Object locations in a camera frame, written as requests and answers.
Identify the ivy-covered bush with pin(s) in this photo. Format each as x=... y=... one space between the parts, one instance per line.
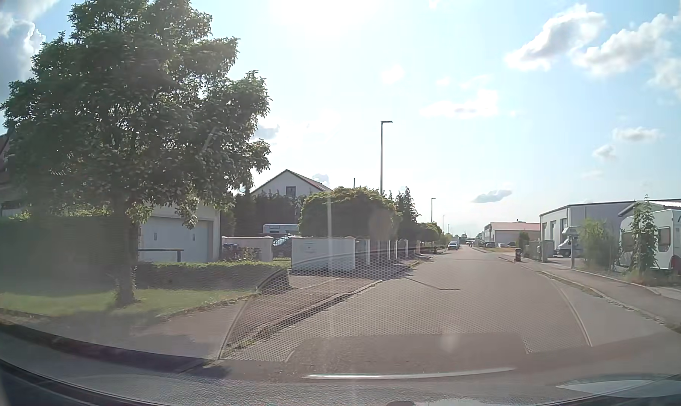
x=346 y=214

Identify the large leafy tree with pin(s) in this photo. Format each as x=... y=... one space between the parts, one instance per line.
x=131 y=113

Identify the green bush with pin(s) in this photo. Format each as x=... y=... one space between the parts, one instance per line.
x=597 y=242

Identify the white wall panel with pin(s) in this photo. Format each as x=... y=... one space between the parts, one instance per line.
x=323 y=254

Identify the dark tall hedge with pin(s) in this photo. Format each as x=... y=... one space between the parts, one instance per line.
x=261 y=214

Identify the light-coloured car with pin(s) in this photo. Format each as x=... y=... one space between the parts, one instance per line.
x=453 y=245

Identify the white building with red roof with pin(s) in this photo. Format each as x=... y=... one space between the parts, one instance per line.
x=509 y=232

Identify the black bin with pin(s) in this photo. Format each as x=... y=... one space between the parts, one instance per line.
x=517 y=255

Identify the grey paved pavement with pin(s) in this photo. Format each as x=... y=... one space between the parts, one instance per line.
x=205 y=332

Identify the grey industrial building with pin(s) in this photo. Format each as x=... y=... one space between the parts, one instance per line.
x=594 y=217

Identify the tall lamp post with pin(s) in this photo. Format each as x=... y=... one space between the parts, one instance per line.
x=381 y=163

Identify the low white wall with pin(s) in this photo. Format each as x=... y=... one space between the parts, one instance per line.
x=250 y=248

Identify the white camper van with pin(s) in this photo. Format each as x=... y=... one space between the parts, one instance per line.
x=280 y=229

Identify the white motorhome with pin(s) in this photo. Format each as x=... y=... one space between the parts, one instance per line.
x=566 y=245

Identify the tall green hedge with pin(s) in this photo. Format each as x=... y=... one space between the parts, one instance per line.
x=47 y=248

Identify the white gabled house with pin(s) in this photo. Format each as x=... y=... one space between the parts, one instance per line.
x=289 y=185

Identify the grey asphalt road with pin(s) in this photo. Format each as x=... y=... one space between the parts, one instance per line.
x=464 y=293

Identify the slender young tree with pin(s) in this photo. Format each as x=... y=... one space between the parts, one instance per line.
x=645 y=237

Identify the grass lawn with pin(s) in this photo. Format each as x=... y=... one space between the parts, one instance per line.
x=92 y=301

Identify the narrow weedy verge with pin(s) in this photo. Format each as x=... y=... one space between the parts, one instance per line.
x=585 y=286

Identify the low green hedge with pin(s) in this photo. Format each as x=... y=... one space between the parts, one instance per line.
x=210 y=275

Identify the grey asphalt pavement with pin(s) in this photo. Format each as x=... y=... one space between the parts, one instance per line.
x=628 y=293

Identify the fence with white posts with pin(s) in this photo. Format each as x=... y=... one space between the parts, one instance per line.
x=388 y=248

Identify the dark conifer tree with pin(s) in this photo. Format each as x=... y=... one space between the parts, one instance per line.
x=406 y=211

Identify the car's own bonnet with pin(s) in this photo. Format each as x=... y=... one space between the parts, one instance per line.
x=340 y=390

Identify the house with white garage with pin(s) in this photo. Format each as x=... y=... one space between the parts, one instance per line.
x=171 y=237

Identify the white caravan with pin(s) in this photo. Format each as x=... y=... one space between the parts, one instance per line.
x=679 y=239

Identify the grey street cabinet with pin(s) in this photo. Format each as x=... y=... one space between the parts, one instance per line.
x=547 y=250

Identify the green bushes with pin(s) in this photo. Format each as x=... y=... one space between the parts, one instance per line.
x=429 y=232

